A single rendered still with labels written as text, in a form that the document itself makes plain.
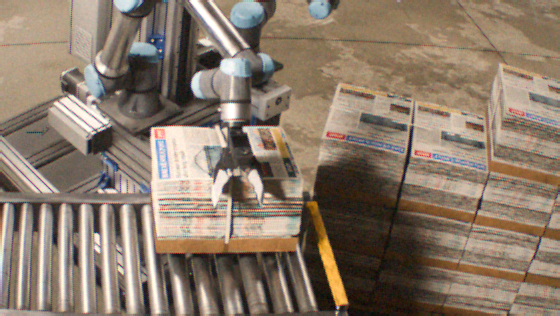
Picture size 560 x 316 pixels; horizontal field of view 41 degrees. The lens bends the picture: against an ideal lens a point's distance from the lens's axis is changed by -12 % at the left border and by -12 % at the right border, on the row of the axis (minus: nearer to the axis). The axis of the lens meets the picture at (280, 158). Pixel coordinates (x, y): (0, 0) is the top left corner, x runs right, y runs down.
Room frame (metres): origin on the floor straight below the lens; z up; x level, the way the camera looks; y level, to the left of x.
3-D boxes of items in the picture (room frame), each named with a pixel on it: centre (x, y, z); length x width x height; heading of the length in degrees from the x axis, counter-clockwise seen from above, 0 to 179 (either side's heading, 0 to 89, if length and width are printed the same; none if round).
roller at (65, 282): (1.53, 0.55, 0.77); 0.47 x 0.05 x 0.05; 15
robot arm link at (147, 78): (2.28, 0.50, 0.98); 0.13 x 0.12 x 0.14; 136
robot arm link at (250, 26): (2.69, 0.19, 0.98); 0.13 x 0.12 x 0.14; 168
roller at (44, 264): (1.52, 0.61, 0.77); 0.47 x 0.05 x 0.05; 15
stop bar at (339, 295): (1.71, -0.16, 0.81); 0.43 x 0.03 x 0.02; 15
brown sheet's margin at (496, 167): (2.35, -0.85, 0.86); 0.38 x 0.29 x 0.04; 174
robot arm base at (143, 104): (2.29, 0.49, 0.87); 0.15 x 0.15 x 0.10
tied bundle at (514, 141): (2.35, -0.86, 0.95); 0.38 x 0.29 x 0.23; 174
